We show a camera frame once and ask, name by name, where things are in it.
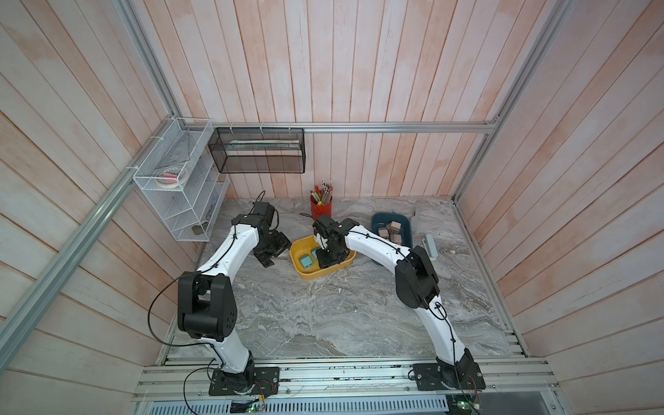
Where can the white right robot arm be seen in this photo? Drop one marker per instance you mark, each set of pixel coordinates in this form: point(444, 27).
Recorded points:
point(416, 285)

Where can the tape roll on shelf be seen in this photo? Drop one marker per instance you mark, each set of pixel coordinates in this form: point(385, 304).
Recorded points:
point(171, 177)

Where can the red pencil cup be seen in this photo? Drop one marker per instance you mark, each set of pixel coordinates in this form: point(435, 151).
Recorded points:
point(321, 200)

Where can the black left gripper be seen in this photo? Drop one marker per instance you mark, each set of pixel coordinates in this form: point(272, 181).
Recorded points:
point(284, 243)

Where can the black mesh wall basket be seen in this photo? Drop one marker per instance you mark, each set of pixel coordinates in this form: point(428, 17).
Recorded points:
point(258, 150)

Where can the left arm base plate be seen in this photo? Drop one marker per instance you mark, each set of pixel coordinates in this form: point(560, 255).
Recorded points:
point(261, 381)

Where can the white stapler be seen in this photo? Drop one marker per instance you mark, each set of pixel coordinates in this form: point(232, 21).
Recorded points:
point(430, 246)

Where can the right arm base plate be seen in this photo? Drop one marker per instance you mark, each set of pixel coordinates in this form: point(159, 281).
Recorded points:
point(434, 377)

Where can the teal plug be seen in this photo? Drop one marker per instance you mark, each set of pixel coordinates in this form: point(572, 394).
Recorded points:
point(306, 261)

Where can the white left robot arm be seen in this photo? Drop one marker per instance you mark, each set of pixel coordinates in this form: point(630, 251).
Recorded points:
point(207, 309)

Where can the pink plug top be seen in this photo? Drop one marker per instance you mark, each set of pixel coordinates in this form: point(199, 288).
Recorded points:
point(396, 238)

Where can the white wire shelf rack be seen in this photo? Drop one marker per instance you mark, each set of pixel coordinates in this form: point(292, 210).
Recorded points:
point(188, 212)

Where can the dark teal plastic bin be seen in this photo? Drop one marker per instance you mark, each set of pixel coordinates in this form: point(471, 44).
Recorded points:
point(382, 220)

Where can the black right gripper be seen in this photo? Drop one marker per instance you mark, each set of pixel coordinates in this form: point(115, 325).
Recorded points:
point(323, 262)

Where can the yellow plastic bin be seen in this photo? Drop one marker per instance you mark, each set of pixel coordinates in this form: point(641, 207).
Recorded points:
point(303, 253)

